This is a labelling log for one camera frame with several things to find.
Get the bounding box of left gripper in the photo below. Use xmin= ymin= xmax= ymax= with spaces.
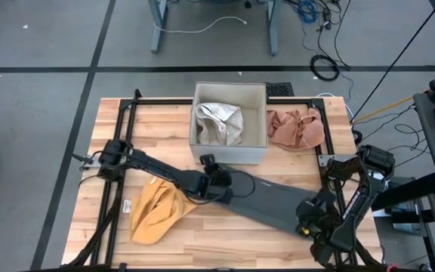
xmin=199 ymin=153 xmax=236 ymax=206

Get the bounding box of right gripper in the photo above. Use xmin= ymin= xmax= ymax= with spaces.
xmin=295 ymin=187 xmax=340 ymax=238

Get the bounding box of dark grey waffle towel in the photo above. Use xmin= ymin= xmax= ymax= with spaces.
xmin=217 ymin=172 xmax=326 ymax=237

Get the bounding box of white plaid towel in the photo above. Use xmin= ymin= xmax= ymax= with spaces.
xmin=194 ymin=102 xmax=244 ymax=147

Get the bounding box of mustard yellow towel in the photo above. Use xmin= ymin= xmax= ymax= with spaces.
xmin=128 ymin=176 xmax=199 ymax=246

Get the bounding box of beige fabric storage box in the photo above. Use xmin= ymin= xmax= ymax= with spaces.
xmin=189 ymin=82 xmax=268 ymax=166

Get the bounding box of salmon pink towel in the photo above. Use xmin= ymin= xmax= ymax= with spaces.
xmin=266 ymin=108 xmax=326 ymax=150

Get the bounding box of black cart beam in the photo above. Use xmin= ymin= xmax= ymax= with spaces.
xmin=370 ymin=172 xmax=435 ymax=212

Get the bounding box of black perforated floor mat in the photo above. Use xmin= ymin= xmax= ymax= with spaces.
xmin=265 ymin=82 xmax=295 ymax=97

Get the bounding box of grey desk leg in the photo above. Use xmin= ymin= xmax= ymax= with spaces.
xmin=148 ymin=0 xmax=170 ymax=54
xmin=266 ymin=0 xmax=281 ymax=57

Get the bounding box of long straight black pole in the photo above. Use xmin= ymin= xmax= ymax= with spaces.
xmin=349 ymin=0 xmax=435 ymax=124

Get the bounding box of black power adapter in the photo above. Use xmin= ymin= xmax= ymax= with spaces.
xmin=321 ymin=5 xmax=335 ymax=32

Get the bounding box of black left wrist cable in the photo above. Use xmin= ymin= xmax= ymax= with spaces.
xmin=187 ymin=169 xmax=257 ymax=205

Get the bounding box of black metal table frame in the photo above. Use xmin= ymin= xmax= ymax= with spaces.
xmin=64 ymin=88 xmax=384 ymax=272

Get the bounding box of yellow cable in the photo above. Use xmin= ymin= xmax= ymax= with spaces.
xmin=351 ymin=77 xmax=435 ymax=125

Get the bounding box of coiled black cable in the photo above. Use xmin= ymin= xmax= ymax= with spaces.
xmin=309 ymin=54 xmax=341 ymax=82

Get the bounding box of white floor cable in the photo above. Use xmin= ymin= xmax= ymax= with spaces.
xmin=153 ymin=15 xmax=248 ymax=35

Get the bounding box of blue cable bundle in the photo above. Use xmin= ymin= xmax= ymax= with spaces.
xmin=296 ymin=0 xmax=319 ymax=24

